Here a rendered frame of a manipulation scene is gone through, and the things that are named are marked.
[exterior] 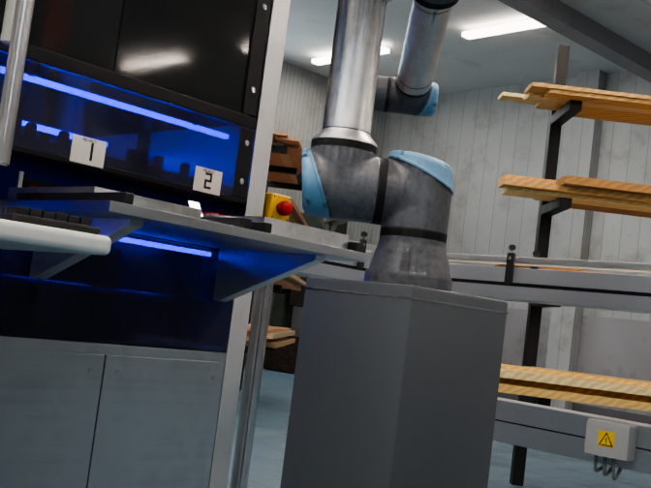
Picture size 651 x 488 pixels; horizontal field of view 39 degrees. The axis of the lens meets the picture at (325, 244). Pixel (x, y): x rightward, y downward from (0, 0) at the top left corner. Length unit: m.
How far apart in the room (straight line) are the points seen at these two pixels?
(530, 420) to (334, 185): 1.33
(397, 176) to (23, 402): 0.96
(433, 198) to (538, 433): 1.26
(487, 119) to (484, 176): 0.74
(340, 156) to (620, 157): 9.34
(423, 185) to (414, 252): 0.11
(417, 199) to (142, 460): 1.03
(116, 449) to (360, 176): 0.97
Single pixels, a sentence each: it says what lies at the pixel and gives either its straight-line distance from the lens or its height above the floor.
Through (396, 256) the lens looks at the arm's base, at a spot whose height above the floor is 0.84.
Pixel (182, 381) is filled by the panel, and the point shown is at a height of 0.53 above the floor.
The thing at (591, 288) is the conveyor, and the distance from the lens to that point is 2.60.
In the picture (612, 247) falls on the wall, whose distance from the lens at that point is 10.65.
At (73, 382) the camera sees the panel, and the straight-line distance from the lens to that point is 2.12.
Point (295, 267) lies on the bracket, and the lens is 2.11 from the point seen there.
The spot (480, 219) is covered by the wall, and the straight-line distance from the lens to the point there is 11.73.
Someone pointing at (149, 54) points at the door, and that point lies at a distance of 2.23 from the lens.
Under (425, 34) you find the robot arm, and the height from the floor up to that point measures 1.28.
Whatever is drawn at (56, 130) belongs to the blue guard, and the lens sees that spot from 2.07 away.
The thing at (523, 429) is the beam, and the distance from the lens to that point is 2.71.
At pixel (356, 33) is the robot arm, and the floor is 1.21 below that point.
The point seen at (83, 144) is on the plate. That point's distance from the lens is 2.10.
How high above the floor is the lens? 0.73
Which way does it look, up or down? 4 degrees up
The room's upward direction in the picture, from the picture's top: 7 degrees clockwise
